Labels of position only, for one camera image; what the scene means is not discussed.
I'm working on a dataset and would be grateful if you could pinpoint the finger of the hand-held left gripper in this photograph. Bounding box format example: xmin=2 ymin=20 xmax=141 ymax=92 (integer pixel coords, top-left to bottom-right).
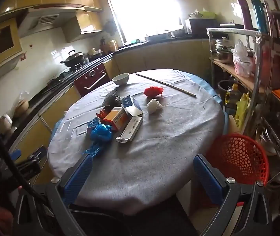
xmin=17 ymin=152 xmax=42 ymax=178
xmin=9 ymin=149 xmax=23 ymax=163

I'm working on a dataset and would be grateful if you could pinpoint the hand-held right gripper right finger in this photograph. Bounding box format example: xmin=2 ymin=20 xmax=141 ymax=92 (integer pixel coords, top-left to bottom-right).
xmin=193 ymin=154 xmax=274 ymax=236

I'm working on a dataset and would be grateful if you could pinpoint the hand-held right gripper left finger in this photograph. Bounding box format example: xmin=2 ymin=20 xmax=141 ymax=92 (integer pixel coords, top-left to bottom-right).
xmin=14 ymin=154 xmax=94 ymax=236

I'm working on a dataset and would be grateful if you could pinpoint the blue plastic bag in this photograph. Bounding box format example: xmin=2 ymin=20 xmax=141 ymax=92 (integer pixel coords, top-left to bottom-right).
xmin=81 ymin=124 xmax=113 ymax=156

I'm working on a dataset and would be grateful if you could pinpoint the blue packet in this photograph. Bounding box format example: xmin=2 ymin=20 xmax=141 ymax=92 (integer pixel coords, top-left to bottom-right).
xmin=86 ymin=117 xmax=101 ymax=134

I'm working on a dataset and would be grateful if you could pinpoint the red wrapper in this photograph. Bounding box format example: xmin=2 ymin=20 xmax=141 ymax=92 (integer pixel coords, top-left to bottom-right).
xmin=96 ymin=108 xmax=111 ymax=121

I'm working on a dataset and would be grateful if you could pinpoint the long white box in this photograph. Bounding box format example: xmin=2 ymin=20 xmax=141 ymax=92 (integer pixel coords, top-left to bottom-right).
xmin=116 ymin=116 xmax=143 ymax=143

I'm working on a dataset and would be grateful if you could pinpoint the orange box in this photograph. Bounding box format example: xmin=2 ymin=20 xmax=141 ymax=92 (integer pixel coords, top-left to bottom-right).
xmin=102 ymin=107 xmax=128 ymax=130

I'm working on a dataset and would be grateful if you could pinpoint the dark transparent plastic bag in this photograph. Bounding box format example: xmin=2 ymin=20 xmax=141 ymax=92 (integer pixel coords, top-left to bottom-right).
xmin=102 ymin=90 xmax=123 ymax=107

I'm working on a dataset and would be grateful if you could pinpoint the blue and white box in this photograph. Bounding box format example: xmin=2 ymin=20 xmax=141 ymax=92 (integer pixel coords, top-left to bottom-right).
xmin=122 ymin=95 xmax=144 ymax=117

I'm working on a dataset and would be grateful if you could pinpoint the white jar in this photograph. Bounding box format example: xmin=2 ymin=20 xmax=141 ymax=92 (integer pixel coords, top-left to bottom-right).
xmin=0 ymin=114 xmax=13 ymax=134

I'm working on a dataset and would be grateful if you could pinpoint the red plastic basket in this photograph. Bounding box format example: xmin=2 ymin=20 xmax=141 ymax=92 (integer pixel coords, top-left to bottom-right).
xmin=189 ymin=133 xmax=270 ymax=207

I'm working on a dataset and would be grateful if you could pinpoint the brown clay pot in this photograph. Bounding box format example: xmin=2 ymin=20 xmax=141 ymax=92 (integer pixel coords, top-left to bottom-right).
xmin=14 ymin=98 xmax=30 ymax=117

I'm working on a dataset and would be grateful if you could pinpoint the grey tablecloth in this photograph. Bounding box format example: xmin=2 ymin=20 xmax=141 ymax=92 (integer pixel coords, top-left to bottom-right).
xmin=47 ymin=69 xmax=225 ymax=215

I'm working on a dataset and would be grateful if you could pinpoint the yellow bag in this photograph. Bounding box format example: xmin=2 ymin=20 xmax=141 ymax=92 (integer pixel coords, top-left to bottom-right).
xmin=235 ymin=92 xmax=251 ymax=128

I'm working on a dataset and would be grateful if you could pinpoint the cooking oil bottle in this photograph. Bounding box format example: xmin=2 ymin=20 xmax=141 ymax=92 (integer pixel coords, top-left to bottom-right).
xmin=225 ymin=83 xmax=241 ymax=110

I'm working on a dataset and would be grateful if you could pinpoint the black bucket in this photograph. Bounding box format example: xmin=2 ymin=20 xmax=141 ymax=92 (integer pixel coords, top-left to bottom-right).
xmin=217 ymin=79 xmax=236 ymax=99

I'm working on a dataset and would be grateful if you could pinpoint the black gas stove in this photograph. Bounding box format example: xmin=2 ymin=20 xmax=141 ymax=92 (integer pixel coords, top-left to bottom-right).
xmin=44 ymin=64 xmax=89 ymax=89

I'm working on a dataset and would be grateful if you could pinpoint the maroon oven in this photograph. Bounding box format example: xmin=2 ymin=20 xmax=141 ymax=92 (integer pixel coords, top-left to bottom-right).
xmin=74 ymin=63 xmax=108 ymax=97

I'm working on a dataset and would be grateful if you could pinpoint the long thin stick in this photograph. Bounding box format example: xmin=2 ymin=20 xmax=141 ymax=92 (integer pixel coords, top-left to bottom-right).
xmin=135 ymin=73 xmax=196 ymax=96

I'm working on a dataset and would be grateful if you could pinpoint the red crumpled plastic bag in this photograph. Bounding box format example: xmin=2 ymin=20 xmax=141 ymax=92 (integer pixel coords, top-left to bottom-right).
xmin=144 ymin=86 xmax=163 ymax=97

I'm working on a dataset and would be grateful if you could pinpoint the white bowl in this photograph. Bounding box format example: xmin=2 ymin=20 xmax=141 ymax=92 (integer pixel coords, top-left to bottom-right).
xmin=112 ymin=73 xmax=130 ymax=86

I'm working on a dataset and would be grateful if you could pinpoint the black wok with lid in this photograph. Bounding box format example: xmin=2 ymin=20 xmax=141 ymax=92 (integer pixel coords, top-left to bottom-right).
xmin=60 ymin=50 xmax=86 ymax=67

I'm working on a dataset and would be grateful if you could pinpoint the pink plastic bag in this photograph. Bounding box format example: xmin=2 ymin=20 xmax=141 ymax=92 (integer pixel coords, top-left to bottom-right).
xmin=231 ymin=40 xmax=257 ymax=77

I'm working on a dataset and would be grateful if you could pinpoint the stainless steel pot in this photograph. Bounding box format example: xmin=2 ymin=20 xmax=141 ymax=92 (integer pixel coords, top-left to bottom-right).
xmin=215 ymin=37 xmax=234 ymax=63

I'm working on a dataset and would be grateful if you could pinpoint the range hood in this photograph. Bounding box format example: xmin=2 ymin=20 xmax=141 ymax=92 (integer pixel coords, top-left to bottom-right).
xmin=17 ymin=4 xmax=103 ymax=38

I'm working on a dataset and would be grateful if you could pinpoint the metal storage rack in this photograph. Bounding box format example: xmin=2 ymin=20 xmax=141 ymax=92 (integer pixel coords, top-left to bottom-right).
xmin=206 ymin=27 xmax=280 ymax=177

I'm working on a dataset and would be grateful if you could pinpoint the microwave oven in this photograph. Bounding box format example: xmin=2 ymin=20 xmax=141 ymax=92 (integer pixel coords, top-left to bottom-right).
xmin=185 ymin=18 xmax=220 ymax=35

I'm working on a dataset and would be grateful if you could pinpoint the green box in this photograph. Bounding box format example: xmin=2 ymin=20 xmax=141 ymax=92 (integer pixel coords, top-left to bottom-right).
xmin=195 ymin=8 xmax=216 ymax=19

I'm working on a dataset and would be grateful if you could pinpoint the window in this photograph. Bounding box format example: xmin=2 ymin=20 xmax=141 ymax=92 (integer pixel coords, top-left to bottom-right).
xmin=102 ymin=0 xmax=182 ymax=45

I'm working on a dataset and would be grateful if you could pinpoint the black cable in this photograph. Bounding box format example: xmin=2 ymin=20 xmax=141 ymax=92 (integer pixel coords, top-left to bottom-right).
xmin=0 ymin=114 xmax=47 ymax=202

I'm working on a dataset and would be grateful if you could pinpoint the yellow wall cabinet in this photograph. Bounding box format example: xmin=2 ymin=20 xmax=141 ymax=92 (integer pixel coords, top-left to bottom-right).
xmin=0 ymin=17 xmax=24 ymax=77

